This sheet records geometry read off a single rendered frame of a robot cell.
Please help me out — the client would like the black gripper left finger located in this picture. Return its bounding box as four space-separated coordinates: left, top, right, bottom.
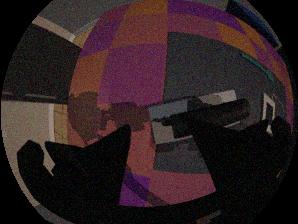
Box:
45 124 132 205

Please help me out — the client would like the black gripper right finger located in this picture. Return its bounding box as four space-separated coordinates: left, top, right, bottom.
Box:
189 119 269 190

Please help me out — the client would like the dark grey mat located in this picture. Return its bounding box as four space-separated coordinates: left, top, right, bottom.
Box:
154 32 287 175

